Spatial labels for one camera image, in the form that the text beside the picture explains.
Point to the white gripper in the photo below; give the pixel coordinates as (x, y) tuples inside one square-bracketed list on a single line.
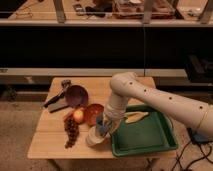
[(107, 126)]

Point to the white cup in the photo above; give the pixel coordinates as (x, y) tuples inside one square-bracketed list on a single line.
[(93, 138)]

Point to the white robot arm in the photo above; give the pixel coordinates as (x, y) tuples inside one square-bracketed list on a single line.
[(192, 113)]

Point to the green plastic tray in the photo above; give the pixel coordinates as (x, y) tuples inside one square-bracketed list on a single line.
[(149, 135)]

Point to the orange bowl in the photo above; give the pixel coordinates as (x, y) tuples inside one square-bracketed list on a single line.
[(91, 112)]

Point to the yellow red apple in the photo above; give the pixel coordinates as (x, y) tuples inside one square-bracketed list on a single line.
[(78, 116)]

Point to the yellow banana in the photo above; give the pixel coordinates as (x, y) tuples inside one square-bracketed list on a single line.
[(131, 117)]

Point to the bunch of dark grapes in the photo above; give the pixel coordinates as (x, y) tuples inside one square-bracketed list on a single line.
[(72, 129)]

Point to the purple bowl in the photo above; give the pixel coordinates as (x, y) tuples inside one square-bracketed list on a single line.
[(76, 96)]

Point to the wooden table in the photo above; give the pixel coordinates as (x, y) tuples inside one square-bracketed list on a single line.
[(49, 138)]

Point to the black handled can opener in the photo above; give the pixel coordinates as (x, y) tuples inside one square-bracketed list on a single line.
[(64, 84)]

